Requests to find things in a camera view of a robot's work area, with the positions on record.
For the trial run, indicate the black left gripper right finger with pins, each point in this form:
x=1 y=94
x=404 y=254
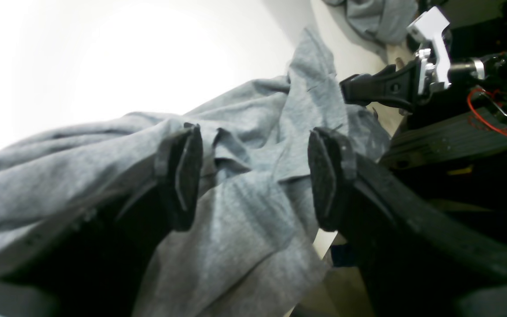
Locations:
x=415 y=260

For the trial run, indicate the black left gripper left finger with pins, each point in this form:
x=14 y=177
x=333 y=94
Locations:
x=89 y=260

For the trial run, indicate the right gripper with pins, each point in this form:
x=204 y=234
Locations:
x=432 y=71

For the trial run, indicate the grey t-shirt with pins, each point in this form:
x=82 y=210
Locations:
x=249 y=250

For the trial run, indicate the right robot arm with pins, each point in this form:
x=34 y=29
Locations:
x=451 y=151

